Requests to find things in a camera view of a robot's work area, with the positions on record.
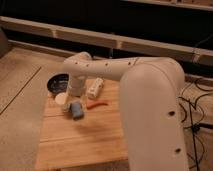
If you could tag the white cup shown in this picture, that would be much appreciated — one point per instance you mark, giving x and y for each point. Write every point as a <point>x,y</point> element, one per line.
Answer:
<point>61,100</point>

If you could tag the white wall rail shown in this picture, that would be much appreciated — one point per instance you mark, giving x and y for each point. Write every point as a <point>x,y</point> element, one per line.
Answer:
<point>179,52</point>

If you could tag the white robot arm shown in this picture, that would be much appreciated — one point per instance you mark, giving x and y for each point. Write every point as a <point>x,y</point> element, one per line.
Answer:
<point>148,103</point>

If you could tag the dark ceramic bowl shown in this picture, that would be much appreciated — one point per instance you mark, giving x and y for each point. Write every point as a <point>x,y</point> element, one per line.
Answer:
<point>58,83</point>

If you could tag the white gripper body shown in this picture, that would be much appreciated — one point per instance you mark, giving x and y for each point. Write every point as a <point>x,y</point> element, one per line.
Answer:
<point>76,89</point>

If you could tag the wooden table board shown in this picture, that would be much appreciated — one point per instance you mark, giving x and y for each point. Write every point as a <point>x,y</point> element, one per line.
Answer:
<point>97,138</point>

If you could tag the red chili pepper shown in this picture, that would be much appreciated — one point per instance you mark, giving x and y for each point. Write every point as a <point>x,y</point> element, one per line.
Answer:
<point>93,104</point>

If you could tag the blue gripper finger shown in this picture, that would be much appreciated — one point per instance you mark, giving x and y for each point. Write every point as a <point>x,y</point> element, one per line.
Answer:
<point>77,110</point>

